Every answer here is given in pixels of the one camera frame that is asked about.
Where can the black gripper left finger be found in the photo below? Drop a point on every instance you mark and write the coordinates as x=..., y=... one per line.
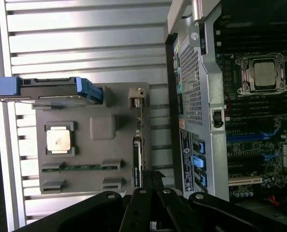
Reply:
x=133, y=207

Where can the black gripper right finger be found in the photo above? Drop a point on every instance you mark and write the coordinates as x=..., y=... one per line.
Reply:
x=179, y=210

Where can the green RAM stick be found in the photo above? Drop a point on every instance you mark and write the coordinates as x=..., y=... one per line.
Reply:
x=85, y=167

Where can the grey plastic parts rack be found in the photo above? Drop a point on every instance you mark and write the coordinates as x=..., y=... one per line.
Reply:
x=97, y=149

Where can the white expansion slot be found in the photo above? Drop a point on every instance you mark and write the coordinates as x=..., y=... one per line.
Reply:
x=245, y=181

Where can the green Dell motherboard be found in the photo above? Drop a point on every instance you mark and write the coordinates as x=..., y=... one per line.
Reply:
x=249, y=154

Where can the blue expansion slot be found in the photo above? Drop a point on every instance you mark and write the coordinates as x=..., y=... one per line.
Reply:
x=245, y=137

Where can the silver CPU chip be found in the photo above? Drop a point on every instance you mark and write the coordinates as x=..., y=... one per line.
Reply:
x=58, y=139

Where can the open black PC case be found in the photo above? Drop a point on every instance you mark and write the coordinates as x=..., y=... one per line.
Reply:
x=213, y=96

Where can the hard disk in blue caddy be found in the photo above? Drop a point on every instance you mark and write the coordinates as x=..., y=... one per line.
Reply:
x=49, y=88

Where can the metal CPU socket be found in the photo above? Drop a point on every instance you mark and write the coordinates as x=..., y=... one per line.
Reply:
x=264, y=73

